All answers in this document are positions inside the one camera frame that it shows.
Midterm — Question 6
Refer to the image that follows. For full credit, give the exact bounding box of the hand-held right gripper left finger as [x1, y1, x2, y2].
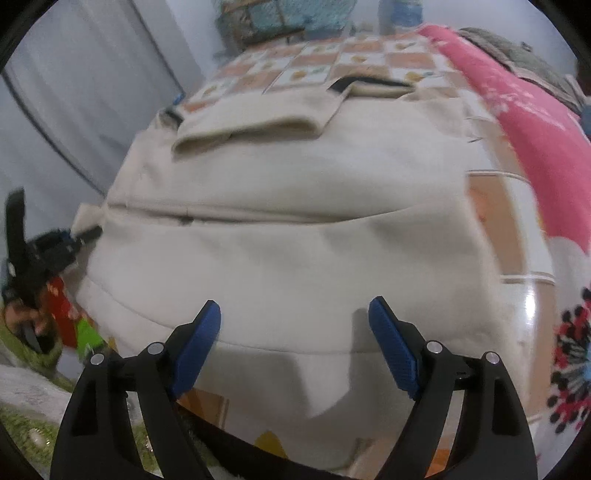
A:
[48, 300, 222, 480]

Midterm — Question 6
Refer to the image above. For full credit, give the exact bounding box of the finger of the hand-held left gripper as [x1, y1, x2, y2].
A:
[69, 225, 103, 249]

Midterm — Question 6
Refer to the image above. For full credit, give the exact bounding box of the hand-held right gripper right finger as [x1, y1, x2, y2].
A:
[368, 296, 539, 480]

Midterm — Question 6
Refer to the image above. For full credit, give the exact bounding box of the cream zip jacket black trim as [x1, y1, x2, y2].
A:
[74, 76, 519, 472]

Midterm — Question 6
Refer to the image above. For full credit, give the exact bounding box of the person's left hand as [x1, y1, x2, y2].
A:
[2, 286, 63, 356]

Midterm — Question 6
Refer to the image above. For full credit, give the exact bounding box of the red paper bag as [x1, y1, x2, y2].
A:
[46, 274, 84, 350]

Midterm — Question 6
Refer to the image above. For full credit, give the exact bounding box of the green paper bag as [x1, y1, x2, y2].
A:
[76, 316, 106, 359]

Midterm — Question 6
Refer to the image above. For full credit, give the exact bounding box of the white curtain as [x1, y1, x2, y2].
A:
[0, 0, 204, 288]

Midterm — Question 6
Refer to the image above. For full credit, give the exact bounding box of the green floral cloth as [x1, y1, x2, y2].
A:
[0, 323, 153, 480]

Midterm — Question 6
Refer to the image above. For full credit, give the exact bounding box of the pink floral blanket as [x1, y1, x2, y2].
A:
[418, 24, 591, 463]

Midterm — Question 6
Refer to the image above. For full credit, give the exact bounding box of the wooden chair dark seat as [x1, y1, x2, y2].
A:
[215, 0, 306, 49]

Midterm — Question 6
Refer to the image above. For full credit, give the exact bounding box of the olive patterned pillow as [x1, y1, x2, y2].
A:
[457, 27, 588, 114]

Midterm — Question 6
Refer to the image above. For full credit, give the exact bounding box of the blue patterned hanging cloth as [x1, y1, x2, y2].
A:
[217, 0, 356, 42]

